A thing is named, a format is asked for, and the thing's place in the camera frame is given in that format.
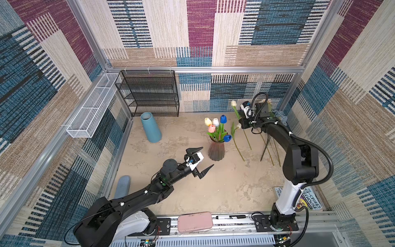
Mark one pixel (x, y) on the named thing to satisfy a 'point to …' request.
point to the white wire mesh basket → (88, 121)
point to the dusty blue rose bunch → (280, 117)
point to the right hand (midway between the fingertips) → (240, 121)
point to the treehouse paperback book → (309, 197)
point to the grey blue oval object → (122, 187)
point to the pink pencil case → (193, 222)
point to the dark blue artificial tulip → (223, 120)
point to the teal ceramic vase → (153, 132)
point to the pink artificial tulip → (212, 128)
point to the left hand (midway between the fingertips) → (207, 153)
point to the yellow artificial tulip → (208, 122)
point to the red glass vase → (216, 150)
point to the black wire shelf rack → (154, 91)
